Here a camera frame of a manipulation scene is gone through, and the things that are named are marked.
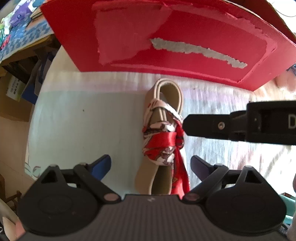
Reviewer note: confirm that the pink plush bunny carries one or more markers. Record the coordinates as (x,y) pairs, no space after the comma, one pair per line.
(287,79)

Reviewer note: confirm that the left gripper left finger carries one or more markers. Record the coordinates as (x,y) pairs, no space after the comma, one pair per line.
(91,175)

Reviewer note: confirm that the blue patterned cloth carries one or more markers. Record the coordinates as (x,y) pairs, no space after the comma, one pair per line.
(21,36)

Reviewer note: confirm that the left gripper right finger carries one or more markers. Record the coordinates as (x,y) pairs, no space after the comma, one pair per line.
(211,177)

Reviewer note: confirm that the cardboard boxes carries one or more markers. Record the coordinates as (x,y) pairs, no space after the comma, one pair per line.
(18,98)

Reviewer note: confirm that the large red cardboard box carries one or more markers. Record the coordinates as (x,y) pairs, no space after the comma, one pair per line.
(239,43)

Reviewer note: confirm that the purple toy figure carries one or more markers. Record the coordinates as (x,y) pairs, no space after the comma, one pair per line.
(19,16)

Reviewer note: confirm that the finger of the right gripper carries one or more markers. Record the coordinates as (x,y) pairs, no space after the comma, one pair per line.
(216,126)

